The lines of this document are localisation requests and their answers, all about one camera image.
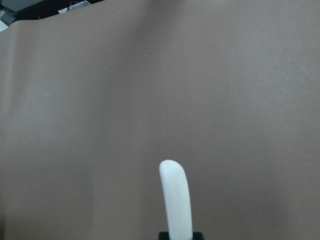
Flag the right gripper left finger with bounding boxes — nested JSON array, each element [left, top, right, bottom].
[[158, 231, 170, 240]]

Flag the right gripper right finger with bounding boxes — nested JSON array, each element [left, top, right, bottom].
[[192, 232, 203, 240]]

